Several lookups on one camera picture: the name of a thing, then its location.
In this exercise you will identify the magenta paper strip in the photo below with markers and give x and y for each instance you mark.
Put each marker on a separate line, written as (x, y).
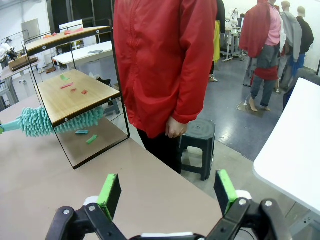
(67, 86)

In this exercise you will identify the black frame wooden shelf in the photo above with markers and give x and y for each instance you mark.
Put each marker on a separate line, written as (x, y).
(75, 97)

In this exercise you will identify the orange paper scrap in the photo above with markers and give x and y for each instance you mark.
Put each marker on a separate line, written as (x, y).
(47, 36)

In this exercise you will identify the mannequin with red cape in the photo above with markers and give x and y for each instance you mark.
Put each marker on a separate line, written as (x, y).
(262, 50)

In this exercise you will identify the red crumpled paper scrap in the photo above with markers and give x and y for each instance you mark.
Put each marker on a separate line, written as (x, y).
(85, 92)

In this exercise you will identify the person in red jacket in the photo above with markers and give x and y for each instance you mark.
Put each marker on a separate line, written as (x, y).
(160, 62)

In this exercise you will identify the person's left forearm red sleeve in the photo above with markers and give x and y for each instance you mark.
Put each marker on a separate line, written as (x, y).
(192, 100)

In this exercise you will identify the figure in yellow apron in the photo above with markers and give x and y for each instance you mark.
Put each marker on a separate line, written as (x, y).
(216, 42)

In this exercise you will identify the mannequin in black jacket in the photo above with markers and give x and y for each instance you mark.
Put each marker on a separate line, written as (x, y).
(306, 35)

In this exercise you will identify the green paper strip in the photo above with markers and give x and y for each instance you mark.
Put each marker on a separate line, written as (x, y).
(91, 139)

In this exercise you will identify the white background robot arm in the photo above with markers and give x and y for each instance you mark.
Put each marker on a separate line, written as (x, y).
(232, 15)

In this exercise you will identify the dark flat item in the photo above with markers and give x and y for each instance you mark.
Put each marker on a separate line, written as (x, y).
(95, 51)

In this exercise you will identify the green paper scrap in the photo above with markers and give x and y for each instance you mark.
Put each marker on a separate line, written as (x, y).
(64, 77)

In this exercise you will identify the teal microfiber duster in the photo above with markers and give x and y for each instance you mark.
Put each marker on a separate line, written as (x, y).
(32, 121)

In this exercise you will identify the teal block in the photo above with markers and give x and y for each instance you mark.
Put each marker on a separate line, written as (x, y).
(82, 132)

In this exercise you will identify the small pink paper scrap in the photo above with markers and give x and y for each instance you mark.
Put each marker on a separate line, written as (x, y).
(73, 89)

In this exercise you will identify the white background desk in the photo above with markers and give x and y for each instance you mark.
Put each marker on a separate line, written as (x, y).
(82, 53)

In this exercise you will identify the wooden crate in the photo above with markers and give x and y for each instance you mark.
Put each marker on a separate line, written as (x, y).
(21, 62)

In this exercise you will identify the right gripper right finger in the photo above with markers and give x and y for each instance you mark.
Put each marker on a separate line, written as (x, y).
(225, 192)

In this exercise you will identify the large white table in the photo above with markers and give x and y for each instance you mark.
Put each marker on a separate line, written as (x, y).
(295, 140)

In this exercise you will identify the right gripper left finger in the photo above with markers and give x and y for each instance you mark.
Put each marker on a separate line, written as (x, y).
(110, 195)

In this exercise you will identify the mannequin in grey hoodie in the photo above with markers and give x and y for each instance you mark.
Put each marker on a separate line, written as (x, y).
(291, 32)

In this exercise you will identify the small grey stool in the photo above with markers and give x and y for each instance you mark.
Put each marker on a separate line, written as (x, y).
(112, 106)

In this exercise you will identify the small red paper scrap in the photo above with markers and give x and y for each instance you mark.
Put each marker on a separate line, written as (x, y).
(54, 33)

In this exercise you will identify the person's left hand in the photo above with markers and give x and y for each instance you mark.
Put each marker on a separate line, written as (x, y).
(176, 128)

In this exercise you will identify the mannequin floor mat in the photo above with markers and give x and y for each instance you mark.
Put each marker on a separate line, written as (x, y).
(260, 112)

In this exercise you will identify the dark plastic stool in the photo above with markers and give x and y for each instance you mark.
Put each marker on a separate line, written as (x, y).
(200, 132)

